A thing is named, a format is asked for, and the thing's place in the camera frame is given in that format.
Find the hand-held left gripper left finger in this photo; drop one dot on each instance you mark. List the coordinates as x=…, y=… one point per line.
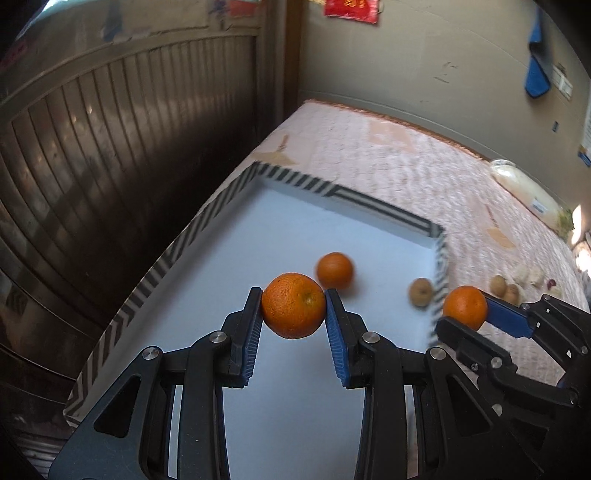
x=249, y=341

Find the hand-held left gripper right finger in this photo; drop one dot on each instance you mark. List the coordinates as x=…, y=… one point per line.
x=334, y=341

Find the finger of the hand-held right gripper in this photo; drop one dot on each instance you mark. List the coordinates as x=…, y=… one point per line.
x=508, y=318
x=461, y=337

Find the brown longan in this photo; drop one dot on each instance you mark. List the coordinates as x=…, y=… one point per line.
x=512, y=293
x=421, y=291
x=498, y=285

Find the large orange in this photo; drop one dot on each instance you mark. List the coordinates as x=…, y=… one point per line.
x=294, y=305

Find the white tray with striped rim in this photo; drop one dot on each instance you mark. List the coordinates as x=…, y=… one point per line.
x=300, y=221

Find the white plastic bag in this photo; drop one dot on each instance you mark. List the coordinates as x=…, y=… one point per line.
x=521, y=187

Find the pink quilted blanket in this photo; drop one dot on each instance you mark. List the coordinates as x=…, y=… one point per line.
x=415, y=170

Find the wooden slatted panel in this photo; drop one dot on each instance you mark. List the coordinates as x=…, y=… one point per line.
x=115, y=161

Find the blue hanging cloth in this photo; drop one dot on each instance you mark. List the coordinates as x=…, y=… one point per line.
x=536, y=74

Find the red paper sheet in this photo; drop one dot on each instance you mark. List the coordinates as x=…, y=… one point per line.
x=244, y=7

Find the wall switch plate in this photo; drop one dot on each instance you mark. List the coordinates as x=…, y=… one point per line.
x=563, y=83

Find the wooden corner post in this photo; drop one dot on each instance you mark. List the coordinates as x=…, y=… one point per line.
x=277, y=69

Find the red wall poster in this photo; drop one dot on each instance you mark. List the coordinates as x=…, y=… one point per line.
x=351, y=9

